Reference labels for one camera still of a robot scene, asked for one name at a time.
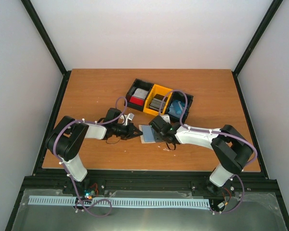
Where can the red and white card stack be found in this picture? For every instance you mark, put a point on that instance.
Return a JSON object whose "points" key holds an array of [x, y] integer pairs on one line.
{"points": [[139, 96]]}

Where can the grey card stack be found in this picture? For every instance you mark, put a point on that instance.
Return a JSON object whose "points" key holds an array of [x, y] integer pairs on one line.
{"points": [[157, 102]]}

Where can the blue card stack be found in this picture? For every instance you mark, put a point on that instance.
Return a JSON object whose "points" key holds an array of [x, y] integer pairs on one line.
{"points": [[176, 108]]}

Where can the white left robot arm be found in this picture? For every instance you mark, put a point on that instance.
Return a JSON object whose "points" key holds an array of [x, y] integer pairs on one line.
{"points": [[66, 139]]}

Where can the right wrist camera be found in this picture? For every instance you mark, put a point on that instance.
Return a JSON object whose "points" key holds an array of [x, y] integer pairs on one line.
{"points": [[166, 118]]}

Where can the beige card holder wallet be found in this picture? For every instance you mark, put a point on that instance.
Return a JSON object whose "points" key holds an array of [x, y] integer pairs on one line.
{"points": [[157, 136]]}

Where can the yellow middle card bin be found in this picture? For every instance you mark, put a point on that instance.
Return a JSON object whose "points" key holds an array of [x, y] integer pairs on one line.
{"points": [[157, 89]]}

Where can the metal front plate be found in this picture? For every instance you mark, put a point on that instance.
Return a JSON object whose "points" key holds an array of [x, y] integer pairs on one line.
{"points": [[257, 212]]}

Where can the black frame post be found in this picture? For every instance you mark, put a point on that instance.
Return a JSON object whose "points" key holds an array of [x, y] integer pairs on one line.
{"points": [[43, 34], [267, 18]]}

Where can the blue credit card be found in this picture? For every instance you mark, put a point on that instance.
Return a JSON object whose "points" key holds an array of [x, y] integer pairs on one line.
{"points": [[148, 134]]}

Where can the black left frame post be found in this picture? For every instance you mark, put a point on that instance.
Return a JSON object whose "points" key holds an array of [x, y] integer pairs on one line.
{"points": [[43, 34]]}

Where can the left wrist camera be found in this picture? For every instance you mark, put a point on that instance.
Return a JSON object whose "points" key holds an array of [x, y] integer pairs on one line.
{"points": [[128, 118]]}

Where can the light blue cable duct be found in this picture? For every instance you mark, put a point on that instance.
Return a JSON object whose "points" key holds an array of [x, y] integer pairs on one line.
{"points": [[125, 202]]}

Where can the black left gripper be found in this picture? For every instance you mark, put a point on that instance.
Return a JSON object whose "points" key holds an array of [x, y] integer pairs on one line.
{"points": [[129, 135]]}

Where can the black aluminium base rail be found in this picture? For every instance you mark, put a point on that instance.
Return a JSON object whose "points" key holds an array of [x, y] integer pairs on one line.
{"points": [[191, 182]]}

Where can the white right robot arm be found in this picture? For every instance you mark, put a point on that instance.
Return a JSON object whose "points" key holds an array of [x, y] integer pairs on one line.
{"points": [[232, 150]]}

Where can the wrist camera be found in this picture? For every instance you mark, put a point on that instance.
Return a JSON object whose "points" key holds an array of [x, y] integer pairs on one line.
{"points": [[166, 118], [128, 118]]}

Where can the black right frame post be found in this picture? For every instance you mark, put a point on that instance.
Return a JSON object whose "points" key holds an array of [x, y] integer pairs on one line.
{"points": [[267, 18]]}

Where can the black card bin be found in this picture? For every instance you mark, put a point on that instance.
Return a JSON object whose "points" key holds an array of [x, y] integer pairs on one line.
{"points": [[138, 84], [179, 96]]}

